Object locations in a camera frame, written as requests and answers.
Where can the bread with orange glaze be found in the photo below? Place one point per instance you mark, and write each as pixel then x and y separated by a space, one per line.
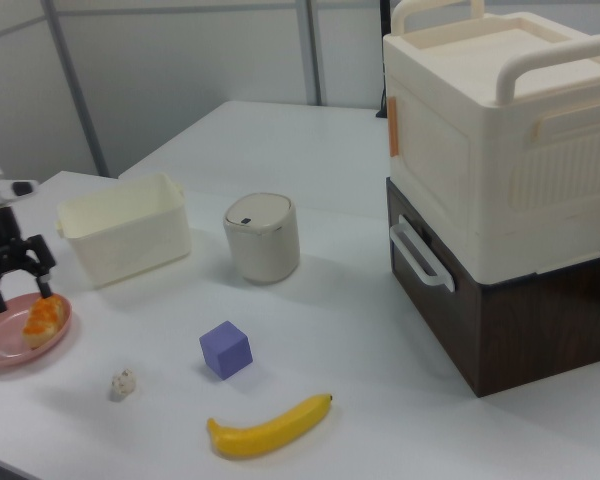
pixel 42 322

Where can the pink plate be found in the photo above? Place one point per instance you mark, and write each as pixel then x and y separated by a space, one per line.
pixel 2 340

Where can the cream plastic bin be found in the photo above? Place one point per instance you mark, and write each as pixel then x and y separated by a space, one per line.
pixel 130 240

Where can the small white crumpled object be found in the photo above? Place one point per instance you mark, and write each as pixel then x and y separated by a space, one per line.
pixel 123 384

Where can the purple cube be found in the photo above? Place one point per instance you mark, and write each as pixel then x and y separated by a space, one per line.
pixel 225 350

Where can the beige lidded trash can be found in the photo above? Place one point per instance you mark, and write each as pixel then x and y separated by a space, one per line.
pixel 262 245

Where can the yellow banana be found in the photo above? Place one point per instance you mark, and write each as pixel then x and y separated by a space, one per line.
pixel 270 432

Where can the orange tape strip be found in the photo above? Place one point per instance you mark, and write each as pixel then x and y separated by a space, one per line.
pixel 394 127

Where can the dark wood drawer box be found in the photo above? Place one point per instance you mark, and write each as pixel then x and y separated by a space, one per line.
pixel 530 330

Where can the upright grey metal post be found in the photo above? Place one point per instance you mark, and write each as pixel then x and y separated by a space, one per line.
pixel 316 55

